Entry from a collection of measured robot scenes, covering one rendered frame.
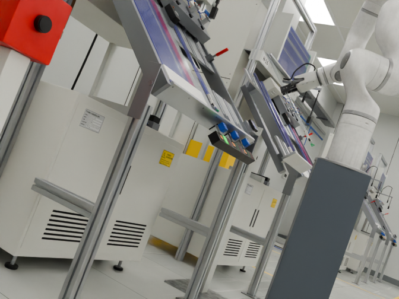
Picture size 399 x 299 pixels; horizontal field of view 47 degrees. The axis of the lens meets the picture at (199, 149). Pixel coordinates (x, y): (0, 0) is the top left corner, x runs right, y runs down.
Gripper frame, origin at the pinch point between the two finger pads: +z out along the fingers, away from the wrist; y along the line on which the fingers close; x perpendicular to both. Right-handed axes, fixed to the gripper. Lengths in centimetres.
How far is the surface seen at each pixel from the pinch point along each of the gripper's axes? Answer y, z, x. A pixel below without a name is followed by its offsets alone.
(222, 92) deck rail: 15.7, 24.3, -1.9
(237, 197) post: -9, 36, 40
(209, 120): 52, 20, 24
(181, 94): 76, 19, 23
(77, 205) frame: 87, 52, 51
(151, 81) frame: 89, 21, 23
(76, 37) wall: -54, 150, -123
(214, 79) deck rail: 15.5, 27.2, -9.7
